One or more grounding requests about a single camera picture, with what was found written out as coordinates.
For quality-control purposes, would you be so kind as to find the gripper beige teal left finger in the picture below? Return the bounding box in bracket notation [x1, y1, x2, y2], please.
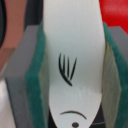
[4, 25, 49, 128]

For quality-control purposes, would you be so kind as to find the gripper beige teal right finger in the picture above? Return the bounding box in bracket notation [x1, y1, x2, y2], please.
[102, 23, 128, 128]

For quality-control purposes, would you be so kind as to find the white toy fish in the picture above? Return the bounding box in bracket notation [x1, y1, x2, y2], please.
[43, 0, 105, 128]

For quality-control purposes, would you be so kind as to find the red tomato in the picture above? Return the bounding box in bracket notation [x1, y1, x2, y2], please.
[99, 0, 128, 34]

